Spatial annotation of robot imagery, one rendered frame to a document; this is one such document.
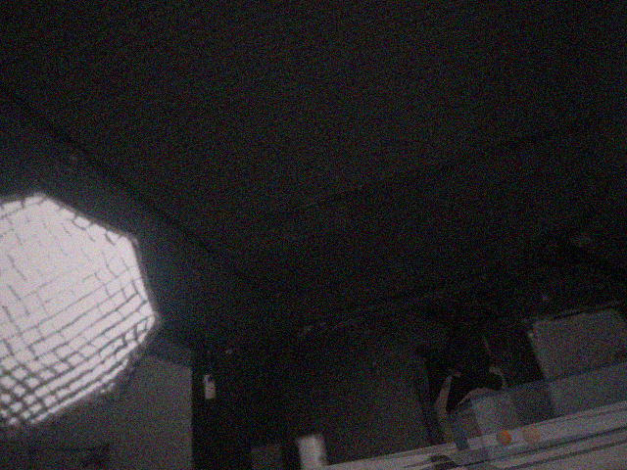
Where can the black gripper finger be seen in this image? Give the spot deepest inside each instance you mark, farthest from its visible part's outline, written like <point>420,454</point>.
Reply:
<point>437,377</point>
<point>458,389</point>

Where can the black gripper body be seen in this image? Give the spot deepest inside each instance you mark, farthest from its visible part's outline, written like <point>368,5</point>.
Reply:
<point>461,348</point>

